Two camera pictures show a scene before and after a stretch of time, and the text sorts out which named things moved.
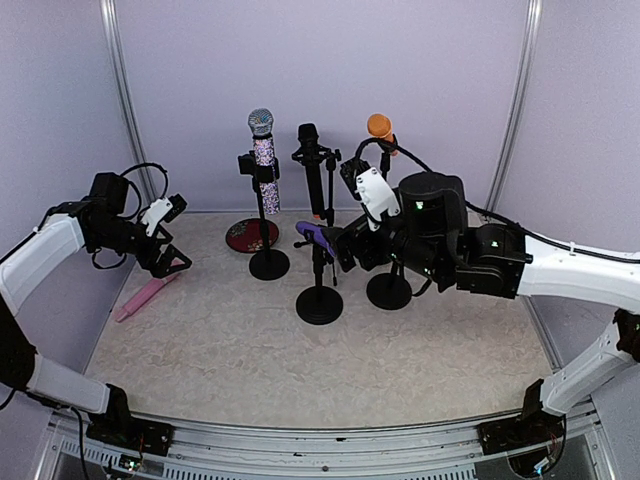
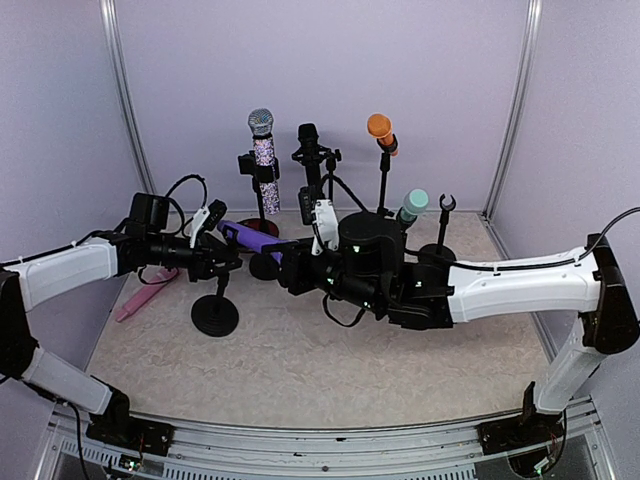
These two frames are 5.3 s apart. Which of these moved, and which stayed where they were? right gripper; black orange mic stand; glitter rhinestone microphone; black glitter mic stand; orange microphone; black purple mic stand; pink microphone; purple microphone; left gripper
Moved: black purple mic stand; right gripper; left gripper; purple microphone
Stayed: black orange mic stand; glitter rhinestone microphone; black glitter mic stand; orange microphone; pink microphone
